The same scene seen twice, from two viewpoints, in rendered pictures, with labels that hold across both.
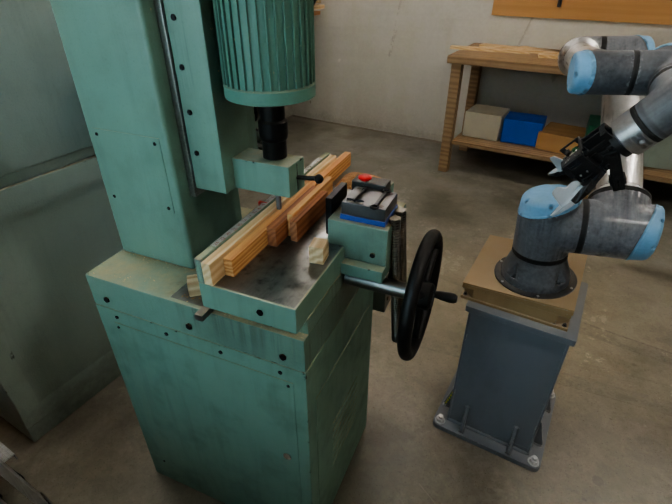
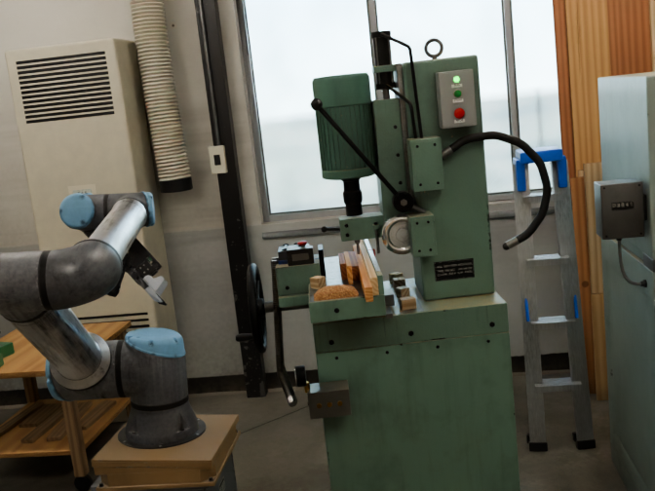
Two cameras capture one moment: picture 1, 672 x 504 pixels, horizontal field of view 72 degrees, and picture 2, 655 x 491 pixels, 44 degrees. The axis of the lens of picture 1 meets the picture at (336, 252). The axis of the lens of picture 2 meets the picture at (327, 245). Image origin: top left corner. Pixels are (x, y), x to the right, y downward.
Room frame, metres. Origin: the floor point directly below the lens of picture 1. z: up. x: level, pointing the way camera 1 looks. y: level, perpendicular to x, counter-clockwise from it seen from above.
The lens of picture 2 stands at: (3.18, -0.94, 1.45)
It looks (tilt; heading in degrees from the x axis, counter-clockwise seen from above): 11 degrees down; 157
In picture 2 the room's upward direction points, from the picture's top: 6 degrees counter-clockwise
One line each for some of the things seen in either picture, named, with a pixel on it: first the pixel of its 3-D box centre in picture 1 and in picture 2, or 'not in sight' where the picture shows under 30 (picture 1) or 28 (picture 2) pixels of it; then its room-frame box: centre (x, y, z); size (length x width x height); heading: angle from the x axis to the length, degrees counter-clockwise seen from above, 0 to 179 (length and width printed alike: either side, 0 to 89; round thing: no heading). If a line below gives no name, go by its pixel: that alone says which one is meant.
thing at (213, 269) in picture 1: (283, 207); (366, 264); (0.98, 0.13, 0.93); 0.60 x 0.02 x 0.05; 157
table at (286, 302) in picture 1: (332, 237); (327, 285); (0.93, 0.01, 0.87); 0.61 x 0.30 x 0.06; 157
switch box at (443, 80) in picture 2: not in sight; (455, 98); (1.17, 0.37, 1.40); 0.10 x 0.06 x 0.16; 67
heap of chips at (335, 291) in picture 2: (361, 179); (335, 290); (1.16, -0.07, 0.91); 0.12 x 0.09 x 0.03; 67
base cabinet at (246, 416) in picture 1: (257, 376); (412, 425); (0.96, 0.24, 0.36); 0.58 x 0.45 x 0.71; 67
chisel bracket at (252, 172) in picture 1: (269, 175); (362, 229); (0.93, 0.15, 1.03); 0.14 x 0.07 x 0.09; 67
